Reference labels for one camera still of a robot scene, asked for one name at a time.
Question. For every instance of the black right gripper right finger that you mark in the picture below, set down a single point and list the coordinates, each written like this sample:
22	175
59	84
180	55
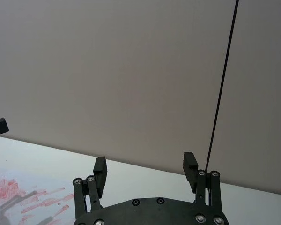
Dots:
189	173

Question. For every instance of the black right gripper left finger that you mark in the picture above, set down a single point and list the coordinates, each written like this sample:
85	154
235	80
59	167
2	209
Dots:
100	173

